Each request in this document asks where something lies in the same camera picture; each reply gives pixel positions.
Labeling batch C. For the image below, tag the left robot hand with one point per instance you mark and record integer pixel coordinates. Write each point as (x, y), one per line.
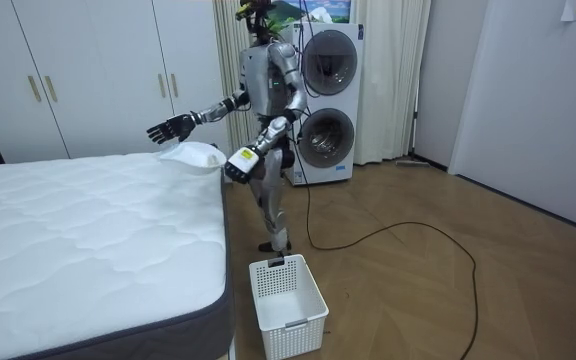
(242, 162)

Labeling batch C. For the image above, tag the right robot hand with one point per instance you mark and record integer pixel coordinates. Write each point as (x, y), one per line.
(175, 129)

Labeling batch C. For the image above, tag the white plastic dustpan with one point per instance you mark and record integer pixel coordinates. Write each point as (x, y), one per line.
(193, 156)

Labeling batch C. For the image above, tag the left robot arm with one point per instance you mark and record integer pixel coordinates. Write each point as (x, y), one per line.
(294, 75)

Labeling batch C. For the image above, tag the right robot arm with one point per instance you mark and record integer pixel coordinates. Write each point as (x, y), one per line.
(215, 112)

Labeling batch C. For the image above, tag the robot legs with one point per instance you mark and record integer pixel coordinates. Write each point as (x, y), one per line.
(270, 195)

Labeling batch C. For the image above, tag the robot body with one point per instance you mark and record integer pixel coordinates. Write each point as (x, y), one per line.
(263, 80)

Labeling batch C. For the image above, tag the beige curtain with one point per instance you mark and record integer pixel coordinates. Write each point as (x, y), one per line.
(225, 60)
(388, 80)

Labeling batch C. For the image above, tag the white wardrobe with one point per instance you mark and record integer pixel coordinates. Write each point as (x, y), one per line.
(98, 75)

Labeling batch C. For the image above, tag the white stacked washing machines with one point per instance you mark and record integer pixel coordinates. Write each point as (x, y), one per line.
(343, 100)

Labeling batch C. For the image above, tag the white quilted mattress bed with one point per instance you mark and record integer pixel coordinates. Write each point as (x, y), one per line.
(93, 235)

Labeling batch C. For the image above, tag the white perforated plastic basket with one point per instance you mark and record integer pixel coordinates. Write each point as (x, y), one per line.
(288, 310)

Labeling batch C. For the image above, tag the floor mop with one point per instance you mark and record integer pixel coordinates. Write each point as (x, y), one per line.
(413, 162)

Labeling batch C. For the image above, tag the landscape wall poster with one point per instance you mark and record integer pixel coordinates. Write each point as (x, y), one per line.
(328, 10)

